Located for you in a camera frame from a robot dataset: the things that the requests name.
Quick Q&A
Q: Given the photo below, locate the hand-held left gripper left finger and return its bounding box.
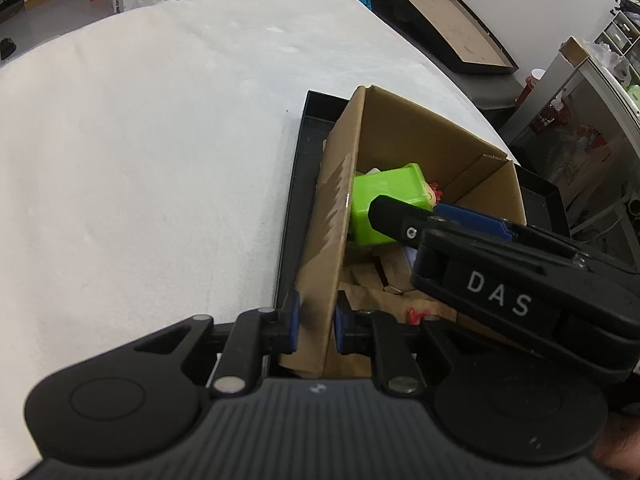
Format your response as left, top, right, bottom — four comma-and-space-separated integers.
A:
134, 290, 302, 396

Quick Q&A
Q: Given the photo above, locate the black tray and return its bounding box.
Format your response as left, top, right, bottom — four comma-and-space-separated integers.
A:
272, 90, 571, 378

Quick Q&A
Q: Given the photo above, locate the grey metal bar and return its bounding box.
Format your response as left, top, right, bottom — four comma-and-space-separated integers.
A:
500, 37, 591, 146

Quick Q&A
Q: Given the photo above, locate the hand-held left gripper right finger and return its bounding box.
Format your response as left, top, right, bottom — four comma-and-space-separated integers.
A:
335, 291, 482, 396

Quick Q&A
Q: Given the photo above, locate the cardboard box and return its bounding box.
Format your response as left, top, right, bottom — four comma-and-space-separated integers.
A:
277, 85, 528, 378

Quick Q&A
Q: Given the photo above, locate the red cup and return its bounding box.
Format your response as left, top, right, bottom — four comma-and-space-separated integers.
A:
520, 72, 543, 106

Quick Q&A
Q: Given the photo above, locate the person's right forearm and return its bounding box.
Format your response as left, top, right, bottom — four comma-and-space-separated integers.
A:
592, 412, 640, 480

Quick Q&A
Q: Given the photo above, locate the black picture frame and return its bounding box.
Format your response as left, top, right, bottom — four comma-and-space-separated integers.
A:
365, 0, 521, 77

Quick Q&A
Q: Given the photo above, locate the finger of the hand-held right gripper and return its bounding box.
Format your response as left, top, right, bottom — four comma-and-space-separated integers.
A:
369, 194, 437, 250
433, 203, 592, 267

